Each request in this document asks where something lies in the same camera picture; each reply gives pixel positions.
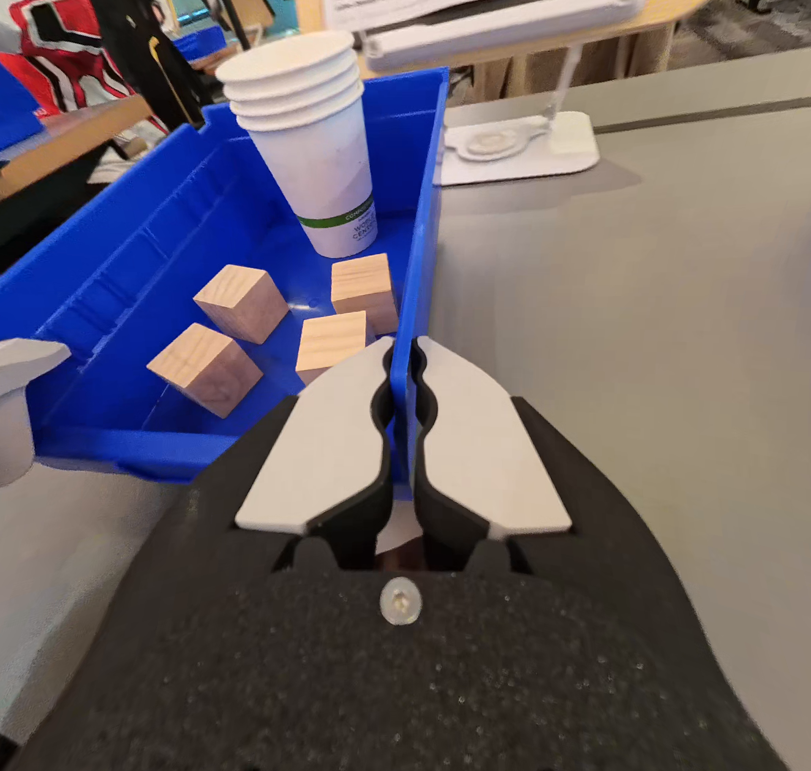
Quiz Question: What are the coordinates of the wooden cube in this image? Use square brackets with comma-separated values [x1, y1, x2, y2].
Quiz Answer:
[193, 263, 290, 345]
[295, 310, 369, 387]
[146, 322, 264, 419]
[331, 252, 399, 336]

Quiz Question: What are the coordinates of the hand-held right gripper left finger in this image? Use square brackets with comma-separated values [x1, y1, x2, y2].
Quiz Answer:
[234, 337, 395, 570]

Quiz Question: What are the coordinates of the wooden table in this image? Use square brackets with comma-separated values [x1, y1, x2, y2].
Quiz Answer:
[0, 95, 154, 201]

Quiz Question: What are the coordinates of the blue plastic bin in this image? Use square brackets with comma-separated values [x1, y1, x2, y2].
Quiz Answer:
[0, 67, 449, 486]

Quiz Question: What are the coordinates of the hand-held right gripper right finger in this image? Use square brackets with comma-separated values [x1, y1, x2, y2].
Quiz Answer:
[411, 336, 574, 573]

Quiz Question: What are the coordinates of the blue storage bin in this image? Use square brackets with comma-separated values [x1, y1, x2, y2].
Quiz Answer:
[0, 62, 44, 152]
[172, 25, 228, 64]

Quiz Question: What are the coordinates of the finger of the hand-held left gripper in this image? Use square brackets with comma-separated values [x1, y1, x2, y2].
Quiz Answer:
[0, 338, 72, 488]

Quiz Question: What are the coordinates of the white poster rail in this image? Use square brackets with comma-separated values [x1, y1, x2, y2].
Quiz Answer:
[362, 0, 648, 74]

